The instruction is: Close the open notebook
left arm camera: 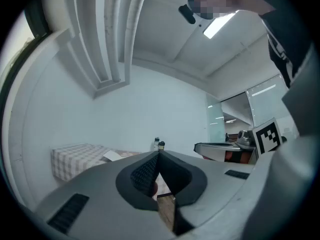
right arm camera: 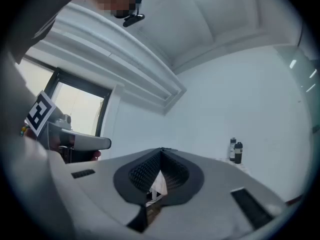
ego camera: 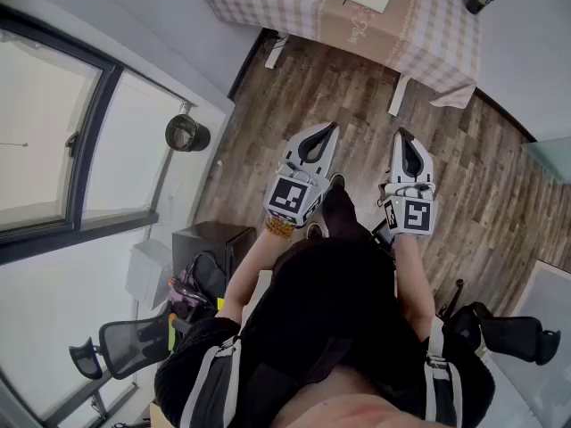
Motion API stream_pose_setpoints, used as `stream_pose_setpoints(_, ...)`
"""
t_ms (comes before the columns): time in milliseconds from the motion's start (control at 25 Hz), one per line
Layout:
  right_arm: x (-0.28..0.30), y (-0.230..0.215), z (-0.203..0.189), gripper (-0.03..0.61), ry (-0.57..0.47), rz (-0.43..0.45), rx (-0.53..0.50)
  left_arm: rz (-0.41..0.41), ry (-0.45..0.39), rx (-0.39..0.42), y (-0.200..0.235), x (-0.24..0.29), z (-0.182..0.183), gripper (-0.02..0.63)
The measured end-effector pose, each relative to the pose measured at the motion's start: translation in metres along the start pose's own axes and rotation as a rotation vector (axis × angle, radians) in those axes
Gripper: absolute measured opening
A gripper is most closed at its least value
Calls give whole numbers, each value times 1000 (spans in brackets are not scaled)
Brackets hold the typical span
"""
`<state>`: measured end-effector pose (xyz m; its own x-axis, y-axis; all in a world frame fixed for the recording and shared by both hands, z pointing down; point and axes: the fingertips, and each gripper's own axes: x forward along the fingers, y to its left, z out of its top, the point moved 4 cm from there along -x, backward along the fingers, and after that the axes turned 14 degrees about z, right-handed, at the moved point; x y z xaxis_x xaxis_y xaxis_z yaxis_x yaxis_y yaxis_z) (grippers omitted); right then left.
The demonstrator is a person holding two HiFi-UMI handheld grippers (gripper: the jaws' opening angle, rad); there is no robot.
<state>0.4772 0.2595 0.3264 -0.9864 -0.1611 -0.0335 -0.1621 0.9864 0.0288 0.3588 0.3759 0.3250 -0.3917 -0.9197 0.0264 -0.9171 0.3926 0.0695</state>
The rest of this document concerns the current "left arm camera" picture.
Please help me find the notebook with blue cover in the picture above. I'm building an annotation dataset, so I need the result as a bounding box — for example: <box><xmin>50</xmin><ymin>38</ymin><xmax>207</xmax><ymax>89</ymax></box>
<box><xmin>102</xmin><ymin>150</ymin><xmax>124</xmax><ymax>162</ymax></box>

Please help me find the black head camera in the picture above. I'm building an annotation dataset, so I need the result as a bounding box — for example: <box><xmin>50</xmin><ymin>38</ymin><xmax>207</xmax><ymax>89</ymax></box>
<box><xmin>178</xmin><ymin>4</ymin><xmax>197</xmax><ymax>25</ymax></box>

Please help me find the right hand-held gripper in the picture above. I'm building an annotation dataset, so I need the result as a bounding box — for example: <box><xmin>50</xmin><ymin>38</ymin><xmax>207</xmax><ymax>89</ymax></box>
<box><xmin>194</xmin><ymin>117</ymin><xmax>283</xmax><ymax>161</ymax></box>

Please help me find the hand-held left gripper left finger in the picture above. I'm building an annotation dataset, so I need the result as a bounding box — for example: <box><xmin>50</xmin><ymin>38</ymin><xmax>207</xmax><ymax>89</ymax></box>
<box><xmin>34</xmin><ymin>150</ymin><xmax>174</xmax><ymax>240</ymax></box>

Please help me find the glass partition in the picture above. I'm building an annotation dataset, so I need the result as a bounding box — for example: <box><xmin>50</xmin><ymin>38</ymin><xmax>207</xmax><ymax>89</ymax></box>
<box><xmin>206</xmin><ymin>74</ymin><xmax>300</xmax><ymax>145</ymax></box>

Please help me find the person's face and neck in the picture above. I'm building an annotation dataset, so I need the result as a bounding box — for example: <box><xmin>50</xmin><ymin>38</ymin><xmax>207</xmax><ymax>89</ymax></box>
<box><xmin>187</xmin><ymin>0</ymin><xmax>276</xmax><ymax>20</ymax></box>

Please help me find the person's black clothing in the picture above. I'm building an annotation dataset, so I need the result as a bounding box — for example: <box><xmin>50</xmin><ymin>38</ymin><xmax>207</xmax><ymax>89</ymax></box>
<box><xmin>251</xmin><ymin>0</ymin><xmax>316</xmax><ymax>89</ymax></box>

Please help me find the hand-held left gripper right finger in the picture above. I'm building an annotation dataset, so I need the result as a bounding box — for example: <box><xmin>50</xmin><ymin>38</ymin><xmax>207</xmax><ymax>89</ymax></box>
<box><xmin>159</xmin><ymin>150</ymin><xmax>256</xmax><ymax>236</ymax></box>

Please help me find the checkered tablecloth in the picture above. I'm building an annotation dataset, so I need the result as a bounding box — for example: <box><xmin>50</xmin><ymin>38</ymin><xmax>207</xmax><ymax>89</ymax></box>
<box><xmin>51</xmin><ymin>143</ymin><xmax>141</xmax><ymax>183</ymax></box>

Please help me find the ceiling light panel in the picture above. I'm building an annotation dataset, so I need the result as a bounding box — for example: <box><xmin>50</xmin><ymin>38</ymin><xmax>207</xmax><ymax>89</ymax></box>
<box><xmin>202</xmin><ymin>12</ymin><xmax>237</xmax><ymax>40</ymax></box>

